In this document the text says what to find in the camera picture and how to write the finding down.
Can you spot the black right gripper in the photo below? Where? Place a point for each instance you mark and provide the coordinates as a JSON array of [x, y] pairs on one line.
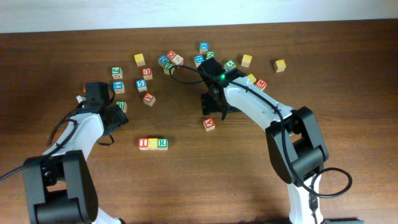
[[209, 106]]

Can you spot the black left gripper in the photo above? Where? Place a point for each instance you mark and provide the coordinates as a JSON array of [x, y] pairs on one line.
[[119, 119]]

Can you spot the green B block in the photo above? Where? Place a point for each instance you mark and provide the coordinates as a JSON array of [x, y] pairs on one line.
[[122, 105]]

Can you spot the red A block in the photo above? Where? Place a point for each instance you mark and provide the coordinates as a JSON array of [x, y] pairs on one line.
[[209, 124]]

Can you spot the red number block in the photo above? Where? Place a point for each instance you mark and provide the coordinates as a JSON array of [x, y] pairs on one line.
[[143, 144]]

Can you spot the yellow block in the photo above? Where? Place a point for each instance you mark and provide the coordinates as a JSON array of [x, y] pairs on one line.
[[252, 78], [153, 144], [279, 65], [139, 59], [246, 60]]

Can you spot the green R block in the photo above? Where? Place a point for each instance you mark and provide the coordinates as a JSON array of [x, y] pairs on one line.
[[162, 144]]

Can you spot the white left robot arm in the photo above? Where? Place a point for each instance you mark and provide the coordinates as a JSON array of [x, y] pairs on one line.
[[58, 184]]

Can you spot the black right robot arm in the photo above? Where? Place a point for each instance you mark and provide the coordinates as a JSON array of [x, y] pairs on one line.
[[296, 146]]

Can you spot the blue I block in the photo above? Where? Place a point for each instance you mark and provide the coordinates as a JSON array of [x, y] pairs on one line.
[[118, 87]]

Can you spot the red K block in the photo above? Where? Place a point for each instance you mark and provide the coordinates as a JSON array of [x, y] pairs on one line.
[[149, 99]]

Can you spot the blue 5 block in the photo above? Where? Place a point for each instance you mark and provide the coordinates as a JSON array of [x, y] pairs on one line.
[[141, 85]]

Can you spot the green V block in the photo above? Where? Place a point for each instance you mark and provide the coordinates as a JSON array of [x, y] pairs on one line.
[[229, 65]]

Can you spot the green J block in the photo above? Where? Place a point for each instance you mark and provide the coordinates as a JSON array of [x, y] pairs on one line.
[[117, 72]]

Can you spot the red M block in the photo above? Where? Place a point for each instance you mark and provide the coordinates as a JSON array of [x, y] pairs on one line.
[[261, 84]]

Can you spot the blue H block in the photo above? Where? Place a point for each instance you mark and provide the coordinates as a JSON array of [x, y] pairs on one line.
[[199, 59]]

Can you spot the red U block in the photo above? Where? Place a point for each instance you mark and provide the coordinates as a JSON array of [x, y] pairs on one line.
[[147, 73]]

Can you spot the blue X block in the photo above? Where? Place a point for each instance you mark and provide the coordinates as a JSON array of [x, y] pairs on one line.
[[204, 47]]

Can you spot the tilted red-edged block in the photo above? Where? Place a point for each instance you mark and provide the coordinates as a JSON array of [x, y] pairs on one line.
[[177, 60]]

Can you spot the green Z block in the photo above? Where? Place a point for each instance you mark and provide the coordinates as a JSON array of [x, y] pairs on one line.
[[168, 68]]

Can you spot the red C block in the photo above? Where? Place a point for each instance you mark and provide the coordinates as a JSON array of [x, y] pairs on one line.
[[171, 55]]

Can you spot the blue D block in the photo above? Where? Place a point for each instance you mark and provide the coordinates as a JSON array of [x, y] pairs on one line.
[[162, 60]]

